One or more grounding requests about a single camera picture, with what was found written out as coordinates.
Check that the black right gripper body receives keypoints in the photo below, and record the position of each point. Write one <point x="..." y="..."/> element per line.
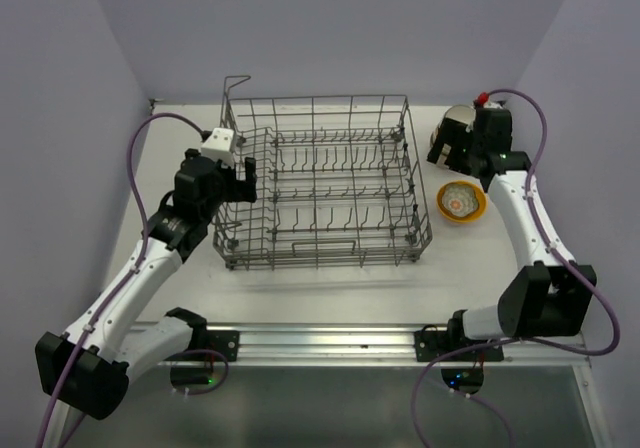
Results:
<point x="477" y="147"/>

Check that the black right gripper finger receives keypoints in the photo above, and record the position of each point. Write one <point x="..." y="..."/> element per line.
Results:
<point x="453" y="135"/>
<point x="458" y="156"/>

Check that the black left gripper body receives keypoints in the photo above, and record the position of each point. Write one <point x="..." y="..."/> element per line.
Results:
<point x="225" y="178"/>

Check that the teal and white bowl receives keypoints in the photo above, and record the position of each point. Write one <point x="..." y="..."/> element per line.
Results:
<point x="459" y="114"/>

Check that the small white bowl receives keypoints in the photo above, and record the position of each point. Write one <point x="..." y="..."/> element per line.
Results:
<point x="459" y="200"/>

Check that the yellow ribbed bowl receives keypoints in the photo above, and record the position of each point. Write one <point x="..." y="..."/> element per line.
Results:
<point x="469" y="219"/>

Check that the beige speckled bowl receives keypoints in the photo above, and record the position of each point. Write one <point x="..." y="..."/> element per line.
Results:
<point x="438" y="152"/>

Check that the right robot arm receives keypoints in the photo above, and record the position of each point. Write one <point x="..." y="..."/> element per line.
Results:
<point x="467" y="327"/>

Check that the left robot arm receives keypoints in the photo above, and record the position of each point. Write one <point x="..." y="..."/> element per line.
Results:
<point x="87" y="366"/>

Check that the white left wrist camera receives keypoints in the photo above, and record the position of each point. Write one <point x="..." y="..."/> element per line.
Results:
<point x="220" y="146"/>

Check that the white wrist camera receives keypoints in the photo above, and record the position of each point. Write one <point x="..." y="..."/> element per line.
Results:
<point x="482" y="103"/>
<point x="220" y="146"/>

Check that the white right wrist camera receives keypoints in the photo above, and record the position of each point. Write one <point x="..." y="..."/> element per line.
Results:
<point x="482" y="103"/>

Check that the grey wire dish rack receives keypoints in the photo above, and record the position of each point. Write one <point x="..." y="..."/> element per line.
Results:
<point x="339" y="182"/>

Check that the aluminium front rail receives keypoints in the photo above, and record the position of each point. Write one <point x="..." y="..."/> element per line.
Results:
<point x="357" y="345"/>

